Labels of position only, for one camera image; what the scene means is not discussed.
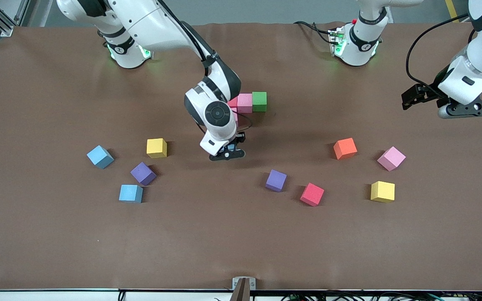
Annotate green foam cube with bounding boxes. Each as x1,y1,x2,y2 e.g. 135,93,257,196
252,92,267,112

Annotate purple foam cube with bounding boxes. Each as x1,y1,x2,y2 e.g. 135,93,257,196
265,169,288,193
130,162,157,186

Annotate yellow foam cube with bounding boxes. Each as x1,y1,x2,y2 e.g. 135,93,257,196
370,181,396,203
146,138,168,159

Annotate orange foam cube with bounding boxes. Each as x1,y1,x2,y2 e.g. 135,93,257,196
333,138,358,161

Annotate yellow floor tape line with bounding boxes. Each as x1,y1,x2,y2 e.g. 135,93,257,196
445,0,461,23

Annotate brown table mat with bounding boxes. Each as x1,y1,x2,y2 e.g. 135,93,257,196
0,21,482,292

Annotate grey metal camera bracket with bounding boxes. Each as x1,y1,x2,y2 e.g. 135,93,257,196
229,277,257,301

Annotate black cable bundle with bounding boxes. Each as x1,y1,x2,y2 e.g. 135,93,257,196
118,291,482,301

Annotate white table edge rail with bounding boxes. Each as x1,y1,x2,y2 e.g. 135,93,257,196
0,288,482,301

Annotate aluminium frame post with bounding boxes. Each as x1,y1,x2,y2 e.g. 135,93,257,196
0,0,30,37

